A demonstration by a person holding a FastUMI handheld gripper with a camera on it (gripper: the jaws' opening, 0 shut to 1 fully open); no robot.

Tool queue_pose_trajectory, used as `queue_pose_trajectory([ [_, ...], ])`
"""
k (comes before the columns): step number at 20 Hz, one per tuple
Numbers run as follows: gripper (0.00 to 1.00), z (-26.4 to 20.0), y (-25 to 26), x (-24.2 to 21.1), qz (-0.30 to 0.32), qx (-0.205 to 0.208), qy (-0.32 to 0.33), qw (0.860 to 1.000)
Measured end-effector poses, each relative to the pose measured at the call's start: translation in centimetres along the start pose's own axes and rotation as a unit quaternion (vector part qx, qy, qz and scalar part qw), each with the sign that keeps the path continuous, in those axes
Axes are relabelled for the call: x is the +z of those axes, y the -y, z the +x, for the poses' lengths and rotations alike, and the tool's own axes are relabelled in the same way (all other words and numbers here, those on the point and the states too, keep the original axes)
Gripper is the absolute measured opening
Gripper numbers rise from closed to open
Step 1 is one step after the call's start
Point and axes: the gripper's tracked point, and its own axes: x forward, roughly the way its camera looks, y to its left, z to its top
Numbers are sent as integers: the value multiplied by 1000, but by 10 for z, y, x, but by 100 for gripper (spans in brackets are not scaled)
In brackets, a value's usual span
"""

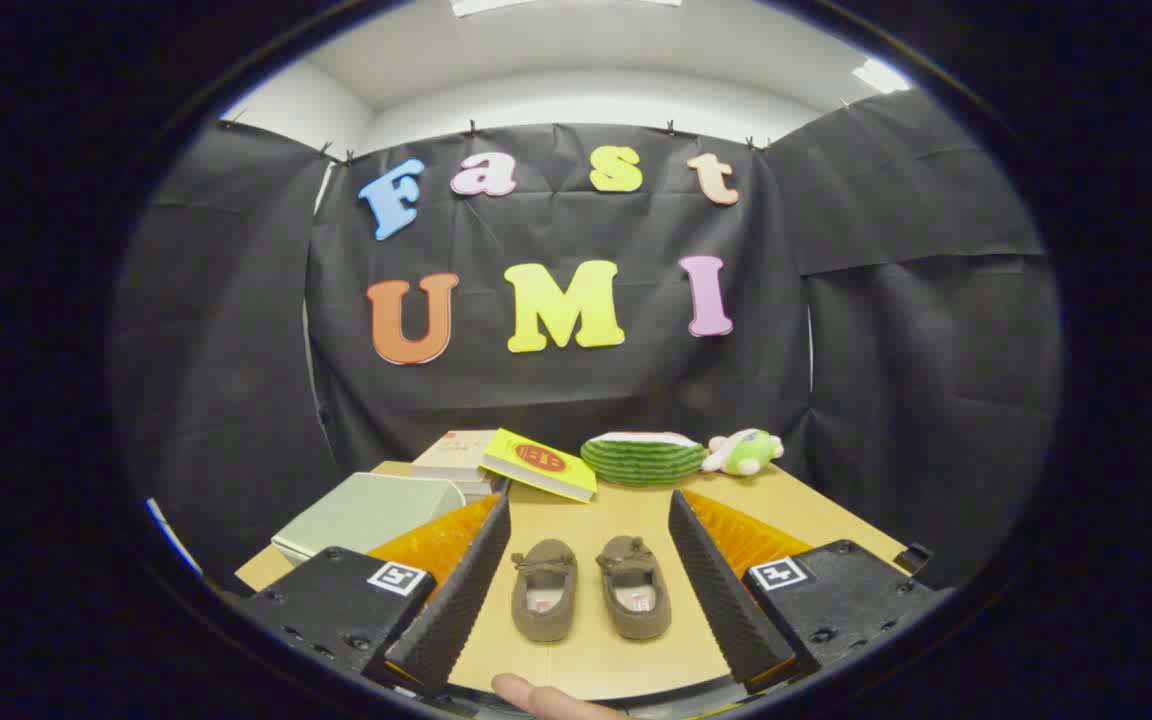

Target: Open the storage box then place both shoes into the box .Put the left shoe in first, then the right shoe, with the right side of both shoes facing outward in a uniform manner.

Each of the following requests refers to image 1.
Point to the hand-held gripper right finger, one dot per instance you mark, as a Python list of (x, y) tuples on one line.
[(726, 600)]

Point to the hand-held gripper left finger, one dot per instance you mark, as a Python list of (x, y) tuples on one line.
[(461, 600)]

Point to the brown fuzzy shoe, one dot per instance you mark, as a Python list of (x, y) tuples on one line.
[(656, 610), (526, 600)]

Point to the pale green fabric storage box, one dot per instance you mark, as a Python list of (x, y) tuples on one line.
[(356, 515)]

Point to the thin grey book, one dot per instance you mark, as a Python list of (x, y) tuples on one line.
[(476, 487)]

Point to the beige book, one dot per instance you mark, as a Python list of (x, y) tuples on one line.
[(451, 455)]

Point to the green and pink plush toy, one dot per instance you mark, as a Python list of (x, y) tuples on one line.
[(751, 455)]

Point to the yellow book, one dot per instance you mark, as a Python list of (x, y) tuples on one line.
[(536, 462)]

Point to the watermelon slice plush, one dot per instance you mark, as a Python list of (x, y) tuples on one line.
[(641, 465)]

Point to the black table clamp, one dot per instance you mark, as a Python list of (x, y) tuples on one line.
[(913, 558)]

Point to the ceiling light panel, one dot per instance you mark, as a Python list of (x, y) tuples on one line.
[(881, 77), (556, 5)]

